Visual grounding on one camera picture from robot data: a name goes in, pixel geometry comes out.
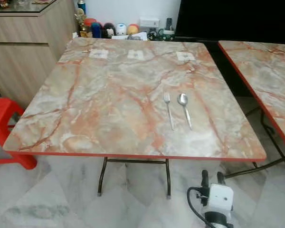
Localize silver metal fork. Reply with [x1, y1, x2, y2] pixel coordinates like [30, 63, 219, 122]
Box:
[163, 92, 175, 131]

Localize silver metal spoon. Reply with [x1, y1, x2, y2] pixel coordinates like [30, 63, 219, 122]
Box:
[177, 93, 193, 130]

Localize red plastic stool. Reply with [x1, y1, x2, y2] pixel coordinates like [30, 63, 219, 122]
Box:
[0, 97, 38, 172]

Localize white paper label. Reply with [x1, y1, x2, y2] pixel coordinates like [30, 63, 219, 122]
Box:
[176, 51, 196, 62]
[89, 49, 109, 59]
[127, 50, 145, 60]

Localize dark green mug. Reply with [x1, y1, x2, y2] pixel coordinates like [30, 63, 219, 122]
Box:
[158, 29, 176, 41]

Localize light wooden cabinet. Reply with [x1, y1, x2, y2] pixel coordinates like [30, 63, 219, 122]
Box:
[0, 0, 79, 109]

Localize white paper sheets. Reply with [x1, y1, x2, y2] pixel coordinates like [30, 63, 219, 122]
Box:
[111, 32, 149, 41]

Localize black television screen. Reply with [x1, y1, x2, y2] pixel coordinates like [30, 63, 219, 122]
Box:
[175, 0, 285, 40]

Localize orange round toy figure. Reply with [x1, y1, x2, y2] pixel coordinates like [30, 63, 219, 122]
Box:
[127, 23, 140, 36]

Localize white round toy figure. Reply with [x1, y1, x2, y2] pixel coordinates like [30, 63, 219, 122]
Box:
[116, 23, 127, 36]

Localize black round toy figure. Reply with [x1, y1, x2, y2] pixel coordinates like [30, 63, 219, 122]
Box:
[103, 22, 116, 38]

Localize blue round container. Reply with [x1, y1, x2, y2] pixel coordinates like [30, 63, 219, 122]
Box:
[91, 22, 102, 38]

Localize red lidded jar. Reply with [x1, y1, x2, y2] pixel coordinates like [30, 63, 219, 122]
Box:
[84, 18, 97, 38]

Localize gold figurine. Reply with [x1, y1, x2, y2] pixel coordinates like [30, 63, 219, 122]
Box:
[75, 9, 87, 38]

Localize blue bottle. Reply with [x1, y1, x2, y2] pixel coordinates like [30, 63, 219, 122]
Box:
[77, 0, 86, 15]

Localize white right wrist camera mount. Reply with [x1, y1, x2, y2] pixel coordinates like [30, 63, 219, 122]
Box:
[207, 183, 235, 214]

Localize black metal table leg frame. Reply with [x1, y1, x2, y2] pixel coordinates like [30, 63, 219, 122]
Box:
[224, 107, 285, 179]
[98, 157, 171, 198]

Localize white wall socket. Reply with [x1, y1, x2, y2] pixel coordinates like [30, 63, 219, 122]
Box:
[139, 17, 160, 29]

